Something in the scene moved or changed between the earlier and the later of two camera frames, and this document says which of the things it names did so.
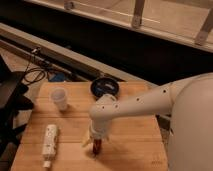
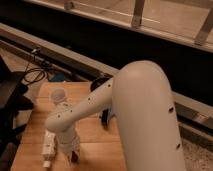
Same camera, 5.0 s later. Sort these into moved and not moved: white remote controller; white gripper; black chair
Moved: white gripper
Not moved: black chair; white remote controller
